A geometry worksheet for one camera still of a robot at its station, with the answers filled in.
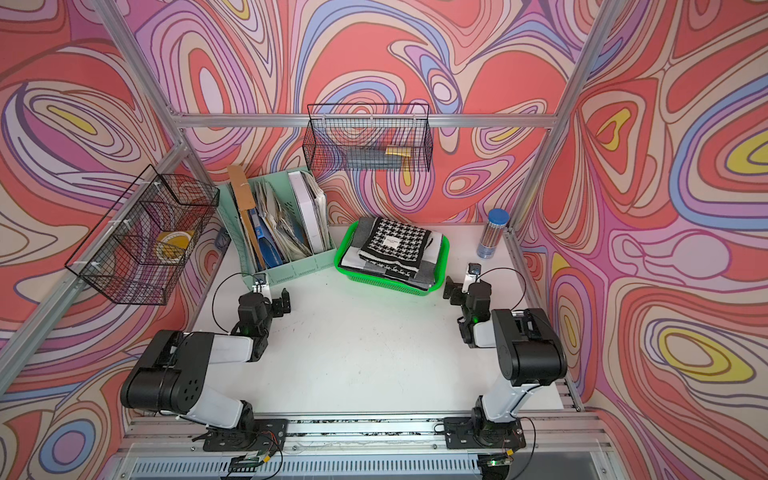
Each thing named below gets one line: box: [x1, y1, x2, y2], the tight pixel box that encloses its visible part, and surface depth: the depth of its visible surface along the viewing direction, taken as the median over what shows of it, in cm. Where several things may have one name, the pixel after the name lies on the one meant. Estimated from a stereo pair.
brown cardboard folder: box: [227, 164, 266, 269], surface depth 87 cm
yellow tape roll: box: [155, 230, 195, 263], surface depth 80 cm
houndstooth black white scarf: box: [358, 217, 431, 279], surface depth 93 cm
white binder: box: [288, 170, 330, 254], surface depth 98 cm
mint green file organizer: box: [216, 166, 338, 288], surface depth 100 cm
